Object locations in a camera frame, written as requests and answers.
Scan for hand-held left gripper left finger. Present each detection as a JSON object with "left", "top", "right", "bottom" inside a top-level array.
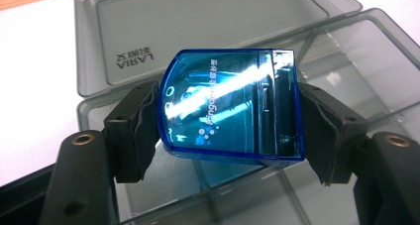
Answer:
[{"left": 103, "top": 80, "right": 161, "bottom": 184}]

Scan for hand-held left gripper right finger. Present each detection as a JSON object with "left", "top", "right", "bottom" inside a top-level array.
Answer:
[{"left": 297, "top": 81, "right": 369, "bottom": 187}]

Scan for small blue plastic case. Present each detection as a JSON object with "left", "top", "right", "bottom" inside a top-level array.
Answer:
[{"left": 157, "top": 48, "right": 306, "bottom": 169}]

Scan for grey translucent storage box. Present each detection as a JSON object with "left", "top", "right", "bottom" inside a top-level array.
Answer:
[{"left": 73, "top": 0, "right": 420, "bottom": 225}]

